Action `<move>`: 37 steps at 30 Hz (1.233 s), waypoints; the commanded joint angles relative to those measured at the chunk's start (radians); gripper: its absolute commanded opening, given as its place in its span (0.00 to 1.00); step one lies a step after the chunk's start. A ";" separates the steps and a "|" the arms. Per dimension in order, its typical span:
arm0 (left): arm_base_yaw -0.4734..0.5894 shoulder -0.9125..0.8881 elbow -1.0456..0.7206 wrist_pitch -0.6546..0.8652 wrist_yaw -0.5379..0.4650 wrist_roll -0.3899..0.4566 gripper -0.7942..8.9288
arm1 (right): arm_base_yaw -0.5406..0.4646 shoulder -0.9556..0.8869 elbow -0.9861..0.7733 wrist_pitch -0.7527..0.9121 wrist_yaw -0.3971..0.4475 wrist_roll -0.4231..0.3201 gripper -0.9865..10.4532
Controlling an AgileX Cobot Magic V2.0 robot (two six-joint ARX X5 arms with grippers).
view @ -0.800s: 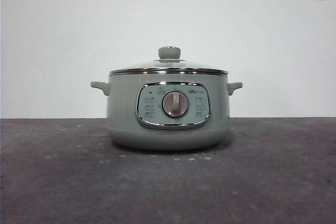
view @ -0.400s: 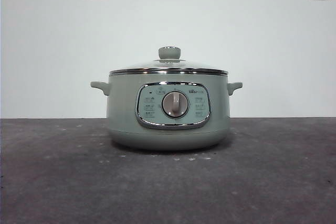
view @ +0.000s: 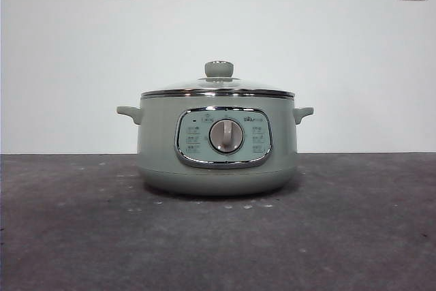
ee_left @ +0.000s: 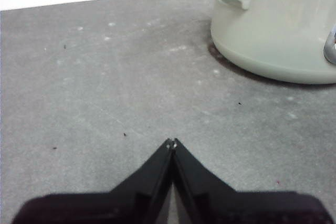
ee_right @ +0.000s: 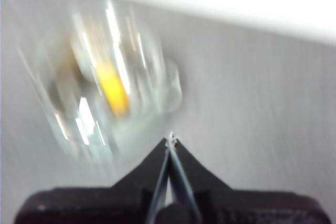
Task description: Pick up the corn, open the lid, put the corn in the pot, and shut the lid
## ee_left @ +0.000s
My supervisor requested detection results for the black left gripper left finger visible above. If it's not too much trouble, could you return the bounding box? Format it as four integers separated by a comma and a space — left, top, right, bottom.
12, 138, 174, 224

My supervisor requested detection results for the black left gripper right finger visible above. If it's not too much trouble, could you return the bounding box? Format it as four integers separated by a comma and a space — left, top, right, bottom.
173, 137, 334, 224

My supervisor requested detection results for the sage green electric pot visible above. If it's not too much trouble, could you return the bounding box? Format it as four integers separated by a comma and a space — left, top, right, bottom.
202, 0, 336, 85

